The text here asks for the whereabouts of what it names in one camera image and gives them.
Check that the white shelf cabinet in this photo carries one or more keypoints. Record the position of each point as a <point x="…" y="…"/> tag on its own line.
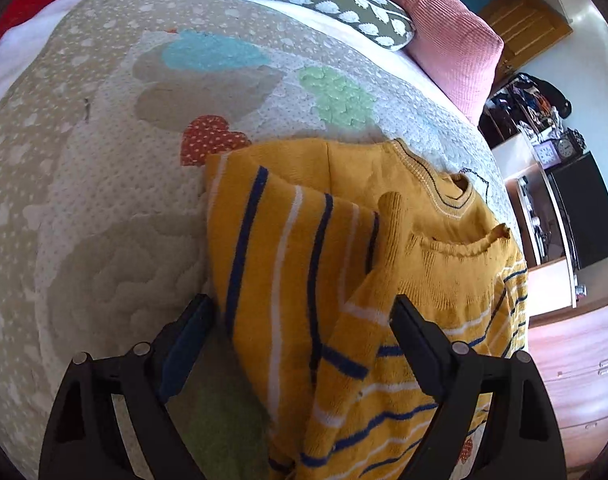
<point x="514" y="170"/>

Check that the wooden dresser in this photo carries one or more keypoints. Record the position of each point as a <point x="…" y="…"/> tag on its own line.
<point x="579" y="360"/>

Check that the pink ribbed pillow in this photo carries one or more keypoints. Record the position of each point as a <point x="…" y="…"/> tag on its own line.
<point x="444" y="35"/>

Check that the dark ornate clock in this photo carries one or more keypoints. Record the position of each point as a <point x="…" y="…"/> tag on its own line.
<point x="568" y="146"/>

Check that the yellow striped sweater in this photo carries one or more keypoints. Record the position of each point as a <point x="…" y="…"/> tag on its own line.
<point x="294" y="270"/>

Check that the pile of clothes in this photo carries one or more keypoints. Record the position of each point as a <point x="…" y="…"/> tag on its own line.
<point x="524" y="105"/>

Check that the black television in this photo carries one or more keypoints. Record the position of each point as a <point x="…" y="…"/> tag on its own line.
<point x="586" y="210"/>

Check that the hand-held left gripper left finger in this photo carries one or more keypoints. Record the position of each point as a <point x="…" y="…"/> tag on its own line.
<point x="183" y="350"/>

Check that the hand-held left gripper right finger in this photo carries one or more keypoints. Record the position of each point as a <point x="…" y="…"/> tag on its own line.
<point x="419" y="350"/>

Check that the patterned beige quilt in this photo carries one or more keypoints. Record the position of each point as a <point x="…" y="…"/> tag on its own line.
<point x="83" y="185"/>

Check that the wooden door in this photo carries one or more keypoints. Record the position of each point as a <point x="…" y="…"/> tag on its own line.
<point x="524" y="25"/>

